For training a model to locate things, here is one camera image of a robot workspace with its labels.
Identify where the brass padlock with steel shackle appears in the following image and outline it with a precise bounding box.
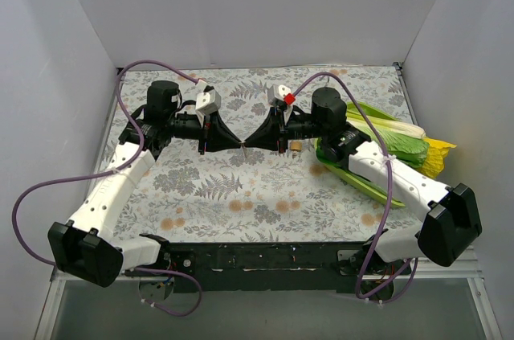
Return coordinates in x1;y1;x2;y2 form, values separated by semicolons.
240;141;247;159

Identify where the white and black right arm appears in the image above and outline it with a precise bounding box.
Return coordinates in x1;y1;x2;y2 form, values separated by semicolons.
243;88;482;274

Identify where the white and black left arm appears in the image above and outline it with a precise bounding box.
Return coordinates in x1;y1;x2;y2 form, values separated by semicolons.
47;80;241;287

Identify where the floral patterned table mat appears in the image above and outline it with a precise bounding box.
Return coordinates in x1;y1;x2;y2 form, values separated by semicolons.
113;65;417;243

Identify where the green plastic tray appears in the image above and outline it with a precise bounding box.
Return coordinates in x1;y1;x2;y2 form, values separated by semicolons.
314;101;405;210

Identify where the green napa cabbage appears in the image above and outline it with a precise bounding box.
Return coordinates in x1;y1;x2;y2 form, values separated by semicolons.
360;103;429;169

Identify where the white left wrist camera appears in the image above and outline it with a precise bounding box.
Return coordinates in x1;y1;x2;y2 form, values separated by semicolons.
195;86;221;116

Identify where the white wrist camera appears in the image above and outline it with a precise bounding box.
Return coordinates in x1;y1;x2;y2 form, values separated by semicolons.
195;86;221;116
267;84;296;107

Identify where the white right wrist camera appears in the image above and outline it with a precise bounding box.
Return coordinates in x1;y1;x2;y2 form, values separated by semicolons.
267;84;296;107

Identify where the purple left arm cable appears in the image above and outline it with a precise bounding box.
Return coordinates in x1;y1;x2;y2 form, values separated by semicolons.
11;59;208;317

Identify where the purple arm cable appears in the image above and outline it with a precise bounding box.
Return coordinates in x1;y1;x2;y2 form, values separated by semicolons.
11;59;208;317
294;72;419;303

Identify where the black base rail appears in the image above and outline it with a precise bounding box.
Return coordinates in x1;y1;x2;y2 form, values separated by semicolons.
124;240;418;297

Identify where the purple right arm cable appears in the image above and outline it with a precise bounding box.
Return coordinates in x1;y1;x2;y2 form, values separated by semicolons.
294;72;419;303

